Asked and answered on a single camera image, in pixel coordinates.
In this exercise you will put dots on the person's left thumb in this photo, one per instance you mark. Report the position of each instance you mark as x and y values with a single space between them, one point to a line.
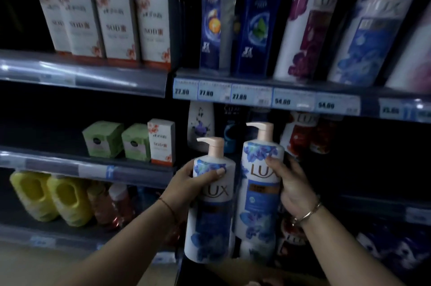
209 175

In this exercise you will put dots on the person's right hand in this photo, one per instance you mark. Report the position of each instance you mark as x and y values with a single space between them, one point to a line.
296 191

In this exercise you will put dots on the white bottle purple flowers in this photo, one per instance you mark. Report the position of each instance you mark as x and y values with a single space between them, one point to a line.
308 23

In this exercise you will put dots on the white floral print box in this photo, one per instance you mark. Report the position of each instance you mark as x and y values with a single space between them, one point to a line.
50 19
79 19
156 30
116 24

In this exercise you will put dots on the large white bottle blue flowers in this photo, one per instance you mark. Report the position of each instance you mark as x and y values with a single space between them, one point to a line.
370 33

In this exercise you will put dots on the blue shampoo bottle green leaf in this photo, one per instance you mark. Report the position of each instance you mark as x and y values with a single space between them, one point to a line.
259 19

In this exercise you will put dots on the dark blue bottle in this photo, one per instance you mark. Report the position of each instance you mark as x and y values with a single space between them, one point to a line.
230 127

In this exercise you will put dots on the green square box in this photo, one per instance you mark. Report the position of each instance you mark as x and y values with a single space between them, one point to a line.
136 142
102 139

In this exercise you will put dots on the blue flower refill pouches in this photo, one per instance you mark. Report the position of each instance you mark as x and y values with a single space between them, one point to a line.
397 248

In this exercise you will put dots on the white bottle pink print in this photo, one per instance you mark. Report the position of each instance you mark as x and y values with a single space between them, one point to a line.
412 63

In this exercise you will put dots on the person's left hand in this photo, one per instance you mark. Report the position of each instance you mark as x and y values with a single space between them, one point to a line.
180 191

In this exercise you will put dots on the grey shelf with clear rail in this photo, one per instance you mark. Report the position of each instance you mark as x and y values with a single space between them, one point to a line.
43 238
370 104
80 75
67 168
387 208

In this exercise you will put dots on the person's left forearm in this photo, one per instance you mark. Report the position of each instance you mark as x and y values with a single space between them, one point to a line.
128 248

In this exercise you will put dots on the pink liquid bottle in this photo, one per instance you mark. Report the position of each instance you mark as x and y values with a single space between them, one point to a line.
101 206
121 201

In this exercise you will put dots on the small white bottle purple flower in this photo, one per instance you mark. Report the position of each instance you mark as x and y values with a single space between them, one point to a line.
200 124

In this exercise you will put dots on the person's right forearm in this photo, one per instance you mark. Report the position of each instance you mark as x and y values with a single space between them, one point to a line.
340 252

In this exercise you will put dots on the row of shelf price tags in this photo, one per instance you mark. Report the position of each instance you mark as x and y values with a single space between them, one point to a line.
256 96

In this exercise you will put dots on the blue flower pump bottle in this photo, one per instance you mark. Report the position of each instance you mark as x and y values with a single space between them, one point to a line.
257 201
210 225

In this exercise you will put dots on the small white floral box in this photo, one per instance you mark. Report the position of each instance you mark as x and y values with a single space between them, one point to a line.
161 142

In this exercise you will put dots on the person's right thumb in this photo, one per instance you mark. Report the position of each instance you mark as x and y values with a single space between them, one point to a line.
276 167

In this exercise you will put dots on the yellow plastic jug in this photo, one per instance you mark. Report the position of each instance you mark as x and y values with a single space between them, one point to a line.
69 200
32 195

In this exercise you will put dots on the white bottle red flowers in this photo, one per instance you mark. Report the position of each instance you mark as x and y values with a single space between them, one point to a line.
291 238
298 134
325 136

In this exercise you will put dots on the blue shampoo bottle orange mark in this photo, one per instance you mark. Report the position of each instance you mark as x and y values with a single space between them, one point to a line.
213 16

